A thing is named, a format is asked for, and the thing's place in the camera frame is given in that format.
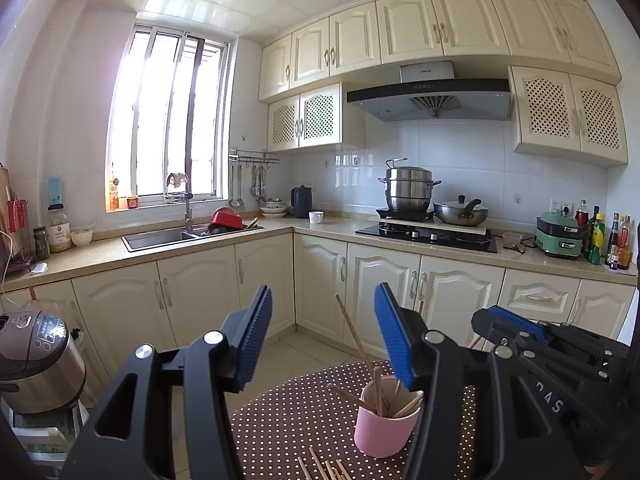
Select wooden cutting board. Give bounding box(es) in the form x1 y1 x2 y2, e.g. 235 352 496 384
0 165 16 256

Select hanging kitchen utensils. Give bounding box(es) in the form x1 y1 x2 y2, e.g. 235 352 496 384
250 165 269 207

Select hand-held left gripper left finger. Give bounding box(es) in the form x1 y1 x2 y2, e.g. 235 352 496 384
59 285 273 480

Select stainless steel sink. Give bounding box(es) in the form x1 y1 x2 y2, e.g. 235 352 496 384
122 225 263 253

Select yellow green bottle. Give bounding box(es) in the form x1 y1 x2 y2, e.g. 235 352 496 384
589 214 607 266

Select steel wok with lid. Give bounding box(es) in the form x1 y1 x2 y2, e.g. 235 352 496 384
433 195 490 227

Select white rack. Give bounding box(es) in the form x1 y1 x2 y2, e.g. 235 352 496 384
10 405 91 468

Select hanging ladle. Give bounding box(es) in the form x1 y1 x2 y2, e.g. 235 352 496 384
229 165 246 211

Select light wooden board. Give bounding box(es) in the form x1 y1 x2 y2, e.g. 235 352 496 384
382 217 493 237

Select range hood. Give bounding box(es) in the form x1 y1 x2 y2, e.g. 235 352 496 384
346 61 512 122

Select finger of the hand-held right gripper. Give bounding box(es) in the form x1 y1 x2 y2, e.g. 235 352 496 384
471 310 617 387
487 306 629 367

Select green electric cooker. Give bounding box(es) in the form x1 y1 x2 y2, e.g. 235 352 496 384
533 211 583 260

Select kitchen window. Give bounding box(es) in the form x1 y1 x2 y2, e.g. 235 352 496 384
105 22 236 211

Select red liquid bottle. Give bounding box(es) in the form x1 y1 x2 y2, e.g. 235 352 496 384
617 215 634 271

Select white cable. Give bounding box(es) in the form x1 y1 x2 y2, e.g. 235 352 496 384
0 230 15 308

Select grey rice cooker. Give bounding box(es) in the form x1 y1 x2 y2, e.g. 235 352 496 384
0 310 86 414

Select bundle of wooden chopsticks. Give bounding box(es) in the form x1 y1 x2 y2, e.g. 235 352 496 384
327 294 425 418

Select brown polka-dot tablecloth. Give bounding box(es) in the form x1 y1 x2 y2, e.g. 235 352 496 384
229 360 478 480

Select cream base cabinets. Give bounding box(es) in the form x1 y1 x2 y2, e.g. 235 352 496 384
0 232 637 411

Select purple tray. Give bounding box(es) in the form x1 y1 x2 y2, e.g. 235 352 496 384
7 255 39 276

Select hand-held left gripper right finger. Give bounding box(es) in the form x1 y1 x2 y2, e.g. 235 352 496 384
374 281 566 480

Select red utensil holder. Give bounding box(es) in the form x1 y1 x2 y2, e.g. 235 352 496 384
5 199 29 256

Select red pot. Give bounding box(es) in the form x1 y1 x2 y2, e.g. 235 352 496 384
209 207 243 233

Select lattice door wall cabinet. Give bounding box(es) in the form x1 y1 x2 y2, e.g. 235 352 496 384
509 65 629 167
267 82 366 153

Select large glass jar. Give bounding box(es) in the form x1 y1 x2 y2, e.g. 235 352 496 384
46 204 72 253

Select black kettle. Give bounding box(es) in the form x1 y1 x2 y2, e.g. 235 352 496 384
291 186 313 219

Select cream upper wall cabinets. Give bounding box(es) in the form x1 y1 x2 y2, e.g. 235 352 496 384
257 0 621 103

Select stainless steel steamer pot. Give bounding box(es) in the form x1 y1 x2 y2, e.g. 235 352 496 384
378 158 442 212

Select black glass gas hob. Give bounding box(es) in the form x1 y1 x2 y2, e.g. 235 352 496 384
356 223 498 254

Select pile of wooden chopsticks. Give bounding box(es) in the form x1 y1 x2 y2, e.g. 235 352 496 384
297 446 357 480

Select dark soy sauce bottle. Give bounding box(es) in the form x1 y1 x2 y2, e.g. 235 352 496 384
606 214 621 268

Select pink cup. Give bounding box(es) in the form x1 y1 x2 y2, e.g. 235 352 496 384
354 379 425 458

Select wall utensil rack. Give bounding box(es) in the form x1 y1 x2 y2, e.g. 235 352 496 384
229 150 280 166

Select metal faucet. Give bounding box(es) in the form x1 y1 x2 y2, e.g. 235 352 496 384
166 172 195 233

